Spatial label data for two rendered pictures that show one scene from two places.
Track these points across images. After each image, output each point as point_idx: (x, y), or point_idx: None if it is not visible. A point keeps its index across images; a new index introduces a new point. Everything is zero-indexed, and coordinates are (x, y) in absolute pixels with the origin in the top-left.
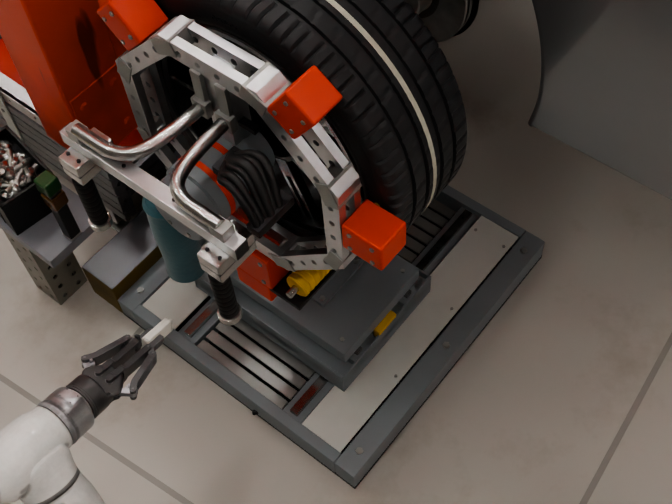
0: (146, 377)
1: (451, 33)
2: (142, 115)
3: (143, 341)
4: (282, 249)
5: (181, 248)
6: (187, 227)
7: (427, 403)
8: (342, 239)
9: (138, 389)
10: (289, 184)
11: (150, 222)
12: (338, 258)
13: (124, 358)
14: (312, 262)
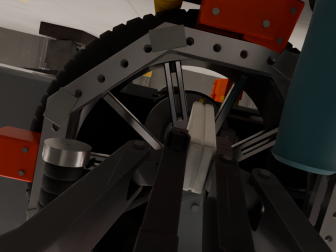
0: (81, 179)
1: (156, 107)
2: (329, 214)
3: (194, 186)
4: (173, 51)
5: (308, 72)
6: (188, 226)
7: None
8: (37, 155)
9: (20, 227)
10: (183, 107)
11: (333, 143)
12: (48, 119)
13: (208, 235)
14: (104, 76)
